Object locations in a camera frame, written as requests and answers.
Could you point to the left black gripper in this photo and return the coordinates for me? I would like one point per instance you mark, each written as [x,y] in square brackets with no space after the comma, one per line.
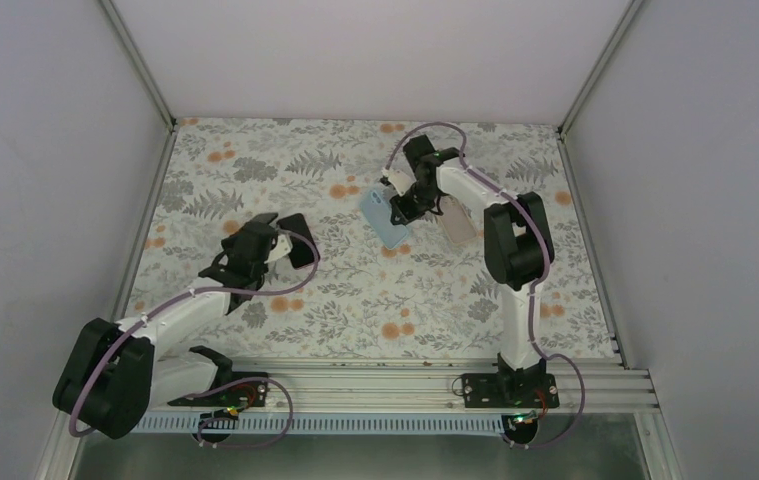
[228,244]

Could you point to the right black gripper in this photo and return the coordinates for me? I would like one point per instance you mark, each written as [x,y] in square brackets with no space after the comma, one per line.
[406,214]

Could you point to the black phone from blue case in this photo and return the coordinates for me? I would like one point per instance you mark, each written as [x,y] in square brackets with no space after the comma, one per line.
[301,253]

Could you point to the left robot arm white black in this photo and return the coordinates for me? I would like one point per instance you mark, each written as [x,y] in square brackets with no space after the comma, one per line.
[117,371]

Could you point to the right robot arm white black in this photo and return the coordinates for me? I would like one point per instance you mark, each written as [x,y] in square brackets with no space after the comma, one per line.
[518,253]

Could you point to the floral patterned table mat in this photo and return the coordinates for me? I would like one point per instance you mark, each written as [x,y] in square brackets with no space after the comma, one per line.
[426,298]

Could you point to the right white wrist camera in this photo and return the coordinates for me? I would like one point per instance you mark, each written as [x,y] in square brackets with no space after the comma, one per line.
[400,181]

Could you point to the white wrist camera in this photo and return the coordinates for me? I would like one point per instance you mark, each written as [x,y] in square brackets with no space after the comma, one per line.
[281,247]
[400,181]

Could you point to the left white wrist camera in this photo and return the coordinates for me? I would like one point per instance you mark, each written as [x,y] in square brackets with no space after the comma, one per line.
[281,247]

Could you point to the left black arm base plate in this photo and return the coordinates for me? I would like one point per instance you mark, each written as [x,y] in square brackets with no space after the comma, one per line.
[246,389]

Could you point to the aluminium rail base frame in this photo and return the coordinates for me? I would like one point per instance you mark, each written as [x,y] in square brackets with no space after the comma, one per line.
[391,419]

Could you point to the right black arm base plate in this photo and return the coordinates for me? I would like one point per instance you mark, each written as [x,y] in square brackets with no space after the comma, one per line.
[498,391]

